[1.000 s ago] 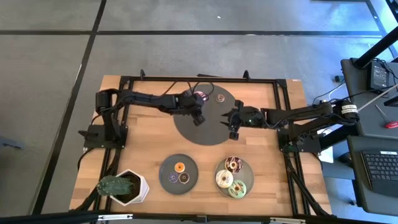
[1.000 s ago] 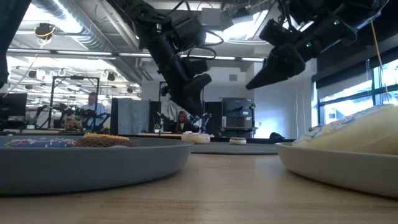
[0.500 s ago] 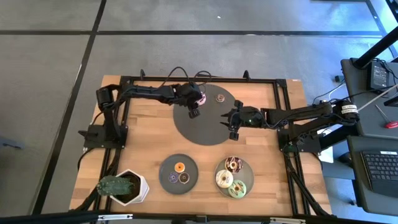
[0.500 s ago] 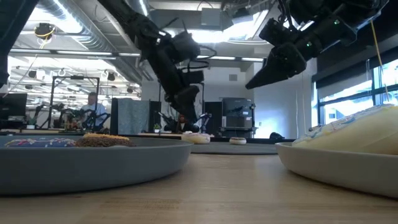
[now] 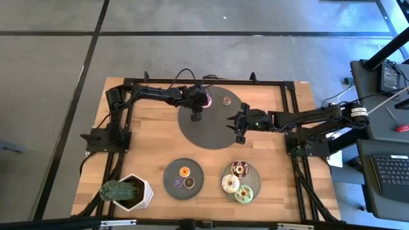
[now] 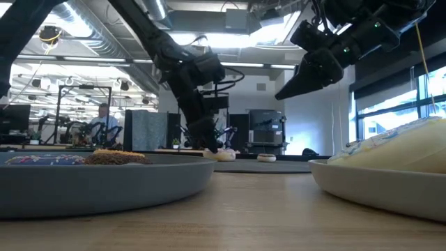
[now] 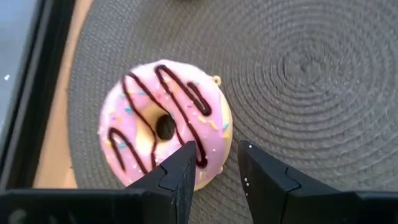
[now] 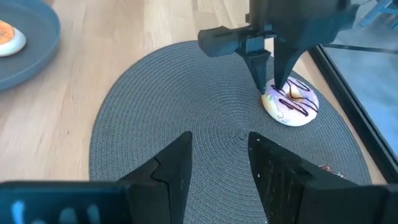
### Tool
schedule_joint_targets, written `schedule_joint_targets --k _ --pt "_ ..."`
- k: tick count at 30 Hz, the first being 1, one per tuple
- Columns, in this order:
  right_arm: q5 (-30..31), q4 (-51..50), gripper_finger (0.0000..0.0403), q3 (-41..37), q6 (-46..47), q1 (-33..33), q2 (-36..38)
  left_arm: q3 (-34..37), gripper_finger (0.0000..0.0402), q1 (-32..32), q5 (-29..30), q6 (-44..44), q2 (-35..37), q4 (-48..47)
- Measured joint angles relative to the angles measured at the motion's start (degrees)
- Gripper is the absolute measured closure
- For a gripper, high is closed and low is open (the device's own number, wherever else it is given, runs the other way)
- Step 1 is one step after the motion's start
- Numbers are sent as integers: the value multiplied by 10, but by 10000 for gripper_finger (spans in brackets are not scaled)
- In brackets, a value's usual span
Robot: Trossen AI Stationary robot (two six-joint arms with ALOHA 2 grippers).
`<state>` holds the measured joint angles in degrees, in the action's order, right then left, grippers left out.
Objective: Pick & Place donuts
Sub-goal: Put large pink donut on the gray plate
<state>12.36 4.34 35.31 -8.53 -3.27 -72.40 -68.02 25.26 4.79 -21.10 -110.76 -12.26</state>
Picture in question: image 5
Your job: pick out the small brown donut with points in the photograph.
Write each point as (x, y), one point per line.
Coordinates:
(226, 100)

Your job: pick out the round dark grey mat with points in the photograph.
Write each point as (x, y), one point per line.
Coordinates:
(211, 134)

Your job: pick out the small dark chocolate donut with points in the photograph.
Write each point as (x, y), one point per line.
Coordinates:
(189, 182)

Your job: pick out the large green frosted donut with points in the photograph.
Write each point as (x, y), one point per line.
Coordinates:
(243, 194)

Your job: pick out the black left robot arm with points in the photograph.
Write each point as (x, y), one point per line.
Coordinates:
(153, 93)

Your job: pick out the grey side desk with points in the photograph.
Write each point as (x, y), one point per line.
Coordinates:
(370, 92)

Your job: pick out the white rod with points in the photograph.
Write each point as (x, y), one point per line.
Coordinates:
(390, 99)

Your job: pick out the small orange donut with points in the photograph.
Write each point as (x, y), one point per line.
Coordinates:
(184, 172)

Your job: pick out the small purple donut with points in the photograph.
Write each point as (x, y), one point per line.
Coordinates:
(178, 182)

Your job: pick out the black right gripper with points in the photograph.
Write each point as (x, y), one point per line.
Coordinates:
(255, 121)

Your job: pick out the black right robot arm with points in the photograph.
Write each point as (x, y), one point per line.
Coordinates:
(313, 118)

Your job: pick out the green cactus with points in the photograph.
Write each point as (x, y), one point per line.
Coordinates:
(116, 191)

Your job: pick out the black keyboard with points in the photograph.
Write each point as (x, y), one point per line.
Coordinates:
(393, 174)

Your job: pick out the dark grey round plate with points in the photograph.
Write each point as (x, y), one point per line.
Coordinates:
(172, 167)

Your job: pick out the black electronic box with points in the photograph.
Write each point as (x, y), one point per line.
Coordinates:
(390, 78)

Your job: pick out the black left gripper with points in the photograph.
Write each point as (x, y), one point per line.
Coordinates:
(196, 97)

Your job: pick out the white hexagonal plant pot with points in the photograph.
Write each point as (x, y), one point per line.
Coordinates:
(145, 195)

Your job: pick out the light grey round plate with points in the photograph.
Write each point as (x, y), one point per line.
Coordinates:
(254, 179)

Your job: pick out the black diagonal pole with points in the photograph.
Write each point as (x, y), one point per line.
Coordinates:
(386, 48)

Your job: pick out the large pink frosted donut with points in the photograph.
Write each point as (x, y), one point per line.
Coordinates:
(209, 103)

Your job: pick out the large white frosted donut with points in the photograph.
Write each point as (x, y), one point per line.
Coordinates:
(230, 183)

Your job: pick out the black aluminium table frame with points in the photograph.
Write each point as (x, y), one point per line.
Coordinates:
(255, 82)

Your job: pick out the large chocolate sprinkled donut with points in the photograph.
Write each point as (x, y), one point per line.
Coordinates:
(240, 168)

